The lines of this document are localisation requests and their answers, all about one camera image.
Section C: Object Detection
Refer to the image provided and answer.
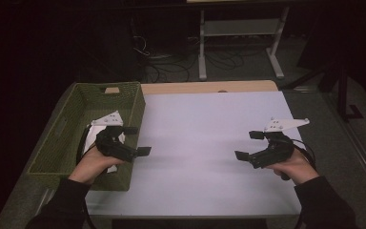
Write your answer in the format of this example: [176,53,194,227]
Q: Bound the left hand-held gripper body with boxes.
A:
[91,110,140,164]

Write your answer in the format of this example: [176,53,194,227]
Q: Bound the person's right hand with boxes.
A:
[264,148,320,186]

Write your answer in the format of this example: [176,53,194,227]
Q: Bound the green woven basket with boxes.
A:
[26,81,147,192]

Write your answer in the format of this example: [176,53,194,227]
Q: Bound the white towel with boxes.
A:
[82,124,127,175]

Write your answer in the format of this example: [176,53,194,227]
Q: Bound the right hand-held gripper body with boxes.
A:
[249,116,311,170]

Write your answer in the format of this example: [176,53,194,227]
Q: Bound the dark metal stand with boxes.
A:
[282,60,365,123]

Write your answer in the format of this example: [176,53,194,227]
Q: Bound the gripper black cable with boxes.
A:
[75,124,98,165]
[291,138,317,170]

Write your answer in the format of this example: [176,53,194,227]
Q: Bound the white metal table frame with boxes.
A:
[198,6,291,81]

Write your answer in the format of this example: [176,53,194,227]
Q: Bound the black floor cables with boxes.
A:
[132,33,246,84]

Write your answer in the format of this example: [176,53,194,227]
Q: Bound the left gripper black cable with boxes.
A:
[75,124,98,165]

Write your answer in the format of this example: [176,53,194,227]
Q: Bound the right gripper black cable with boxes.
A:
[291,138,317,170]

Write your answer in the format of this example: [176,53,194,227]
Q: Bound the person's left hand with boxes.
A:
[68,146,126,186]

